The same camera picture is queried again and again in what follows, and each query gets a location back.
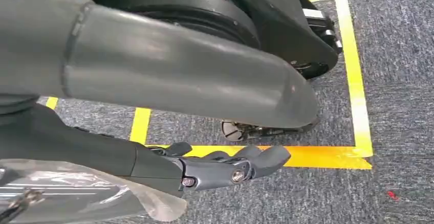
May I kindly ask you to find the yellow floor tape outline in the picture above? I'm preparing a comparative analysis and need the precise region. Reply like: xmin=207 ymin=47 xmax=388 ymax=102
xmin=45 ymin=0 xmax=374 ymax=171

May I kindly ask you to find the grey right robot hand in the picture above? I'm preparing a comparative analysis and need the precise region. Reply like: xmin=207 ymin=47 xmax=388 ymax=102
xmin=0 ymin=0 xmax=320 ymax=199

